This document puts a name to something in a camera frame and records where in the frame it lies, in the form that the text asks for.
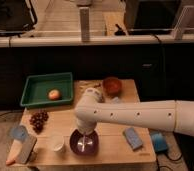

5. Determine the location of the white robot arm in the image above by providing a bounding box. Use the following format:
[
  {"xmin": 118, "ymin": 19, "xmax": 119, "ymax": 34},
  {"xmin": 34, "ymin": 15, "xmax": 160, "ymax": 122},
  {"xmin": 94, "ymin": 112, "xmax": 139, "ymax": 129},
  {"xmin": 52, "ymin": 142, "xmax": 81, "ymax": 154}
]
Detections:
[{"xmin": 75, "ymin": 88, "xmax": 194, "ymax": 137}]

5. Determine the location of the purple bowl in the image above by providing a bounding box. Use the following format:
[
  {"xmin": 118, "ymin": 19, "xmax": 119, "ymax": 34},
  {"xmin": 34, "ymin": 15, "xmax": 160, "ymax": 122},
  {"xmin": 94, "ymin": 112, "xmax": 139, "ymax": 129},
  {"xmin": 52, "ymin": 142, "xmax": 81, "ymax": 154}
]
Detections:
[{"xmin": 69, "ymin": 130, "xmax": 99, "ymax": 156}]

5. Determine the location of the orange-brown bowl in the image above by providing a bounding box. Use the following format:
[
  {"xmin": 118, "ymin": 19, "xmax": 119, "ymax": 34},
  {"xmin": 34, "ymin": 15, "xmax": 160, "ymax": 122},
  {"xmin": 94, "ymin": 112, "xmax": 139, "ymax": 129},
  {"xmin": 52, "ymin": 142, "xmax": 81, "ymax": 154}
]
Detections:
[{"xmin": 102, "ymin": 77, "xmax": 122, "ymax": 96}]

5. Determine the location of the wooden table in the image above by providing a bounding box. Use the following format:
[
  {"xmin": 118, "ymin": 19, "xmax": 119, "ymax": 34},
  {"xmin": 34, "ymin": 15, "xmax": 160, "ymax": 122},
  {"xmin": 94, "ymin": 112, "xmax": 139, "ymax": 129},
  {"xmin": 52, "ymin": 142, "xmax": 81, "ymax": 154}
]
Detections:
[{"xmin": 10, "ymin": 78, "xmax": 157, "ymax": 167}]

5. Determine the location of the white cup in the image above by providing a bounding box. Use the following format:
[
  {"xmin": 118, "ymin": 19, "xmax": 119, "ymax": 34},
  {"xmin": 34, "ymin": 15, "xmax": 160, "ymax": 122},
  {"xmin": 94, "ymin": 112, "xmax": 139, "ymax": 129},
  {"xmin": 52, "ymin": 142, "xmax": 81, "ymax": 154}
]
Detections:
[{"xmin": 50, "ymin": 135, "xmax": 65, "ymax": 154}]

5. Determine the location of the blue sponge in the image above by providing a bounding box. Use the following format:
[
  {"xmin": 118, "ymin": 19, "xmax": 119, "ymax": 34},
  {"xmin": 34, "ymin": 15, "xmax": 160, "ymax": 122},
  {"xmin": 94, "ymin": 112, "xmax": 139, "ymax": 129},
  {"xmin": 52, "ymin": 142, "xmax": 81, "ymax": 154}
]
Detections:
[{"xmin": 123, "ymin": 127, "xmax": 143, "ymax": 150}]

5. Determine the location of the apple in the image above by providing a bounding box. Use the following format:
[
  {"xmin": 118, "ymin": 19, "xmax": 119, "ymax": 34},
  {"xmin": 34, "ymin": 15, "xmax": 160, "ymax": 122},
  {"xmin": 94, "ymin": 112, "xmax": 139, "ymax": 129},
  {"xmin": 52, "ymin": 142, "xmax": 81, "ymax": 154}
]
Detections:
[{"xmin": 48, "ymin": 89, "xmax": 62, "ymax": 100}]

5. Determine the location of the red grape bunch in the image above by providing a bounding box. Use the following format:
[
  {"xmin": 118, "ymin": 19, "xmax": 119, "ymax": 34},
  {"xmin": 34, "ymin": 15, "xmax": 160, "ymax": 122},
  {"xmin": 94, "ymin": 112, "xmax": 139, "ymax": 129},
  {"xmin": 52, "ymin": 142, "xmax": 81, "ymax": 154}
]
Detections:
[{"xmin": 29, "ymin": 111, "xmax": 49, "ymax": 134}]

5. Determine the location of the green plastic tray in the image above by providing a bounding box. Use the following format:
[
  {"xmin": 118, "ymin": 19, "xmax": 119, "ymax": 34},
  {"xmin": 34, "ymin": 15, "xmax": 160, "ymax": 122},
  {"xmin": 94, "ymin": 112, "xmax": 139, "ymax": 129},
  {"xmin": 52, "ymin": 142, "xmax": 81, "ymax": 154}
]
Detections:
[{"xmin": 20, "ymin": 72, "xmax": 74, "ymax": 109}]

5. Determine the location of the blue round lid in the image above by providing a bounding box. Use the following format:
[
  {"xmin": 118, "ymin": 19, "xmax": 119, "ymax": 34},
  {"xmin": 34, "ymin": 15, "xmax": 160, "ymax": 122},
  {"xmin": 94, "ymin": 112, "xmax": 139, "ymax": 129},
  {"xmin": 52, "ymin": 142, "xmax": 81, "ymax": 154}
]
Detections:
[{"xmin": 10, "ymin": 125, "xmax": 28, "ymax": 142}]

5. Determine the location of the orange carrot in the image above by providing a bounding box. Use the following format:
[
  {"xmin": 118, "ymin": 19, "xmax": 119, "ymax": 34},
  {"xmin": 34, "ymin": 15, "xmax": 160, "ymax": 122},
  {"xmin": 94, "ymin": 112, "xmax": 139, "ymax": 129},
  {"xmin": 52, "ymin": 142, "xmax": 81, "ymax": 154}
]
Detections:
[{"xmin": 5, "ymin": 140, "xmax": 22, "ymax": 166}]

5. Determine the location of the blue box on floor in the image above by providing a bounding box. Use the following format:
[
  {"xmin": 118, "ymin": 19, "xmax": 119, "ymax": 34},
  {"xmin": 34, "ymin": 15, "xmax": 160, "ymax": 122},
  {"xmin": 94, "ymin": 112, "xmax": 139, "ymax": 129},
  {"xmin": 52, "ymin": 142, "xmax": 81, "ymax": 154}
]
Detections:
[{"xmin": 150, "ymin": 132, "xmax": 168, "ymax": 153}]

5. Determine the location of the black monitor right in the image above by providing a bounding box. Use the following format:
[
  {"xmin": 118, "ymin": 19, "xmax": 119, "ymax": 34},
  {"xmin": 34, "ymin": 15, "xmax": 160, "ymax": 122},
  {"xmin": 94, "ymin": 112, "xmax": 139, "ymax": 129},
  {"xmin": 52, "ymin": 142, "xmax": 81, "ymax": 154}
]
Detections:
[{"xmin": 124, "ymin": 0, "xmax": 181, "ymax": 35}]

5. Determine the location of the white vertical post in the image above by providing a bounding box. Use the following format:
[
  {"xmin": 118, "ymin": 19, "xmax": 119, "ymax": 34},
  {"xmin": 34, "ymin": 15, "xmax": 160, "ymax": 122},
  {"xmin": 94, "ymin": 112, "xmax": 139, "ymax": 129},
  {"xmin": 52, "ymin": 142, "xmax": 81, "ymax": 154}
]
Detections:
[{"xmin": 79, "ymin": 7, "xmax": 90, "ymax": 42}]

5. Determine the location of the white horizontal rail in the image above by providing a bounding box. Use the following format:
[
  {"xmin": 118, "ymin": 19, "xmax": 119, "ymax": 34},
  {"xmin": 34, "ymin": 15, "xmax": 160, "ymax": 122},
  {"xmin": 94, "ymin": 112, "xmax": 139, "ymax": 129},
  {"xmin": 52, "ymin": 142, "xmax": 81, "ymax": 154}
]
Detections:
[{"xmin": 0, "ymin": 34, "xmax": 194, "ymax": 48}]

